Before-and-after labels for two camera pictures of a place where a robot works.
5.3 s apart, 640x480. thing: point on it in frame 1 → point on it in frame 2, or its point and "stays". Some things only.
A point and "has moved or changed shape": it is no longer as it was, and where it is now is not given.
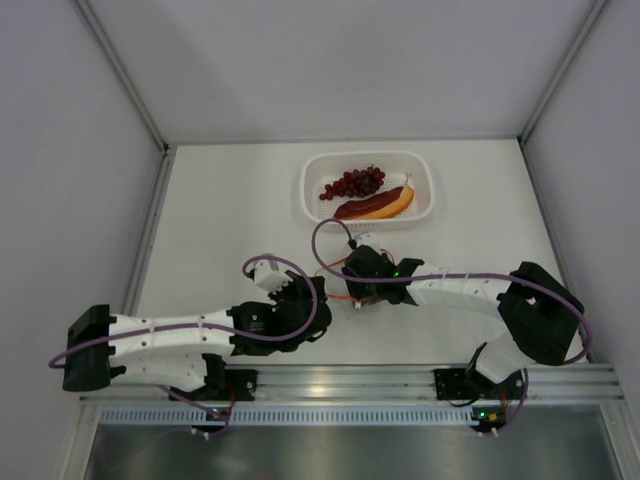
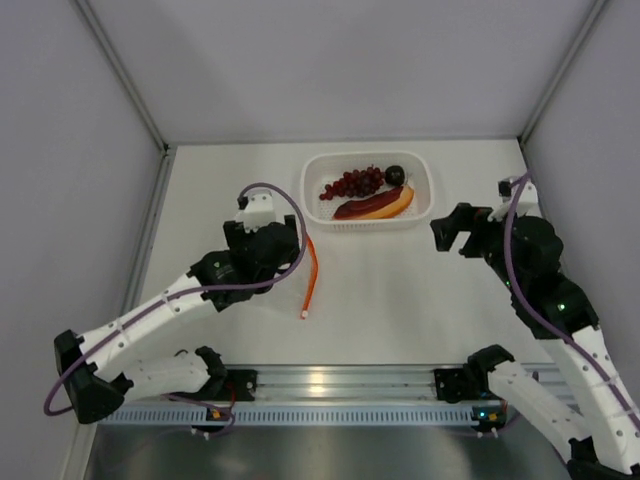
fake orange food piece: [378, 206] stays
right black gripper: [361, 294] → [464, 218]
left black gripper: [297, 285] → [236, 235]
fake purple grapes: [354, 183] stays
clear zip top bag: [371, 279] has moved or changed shape
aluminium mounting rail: [368, 382] stays
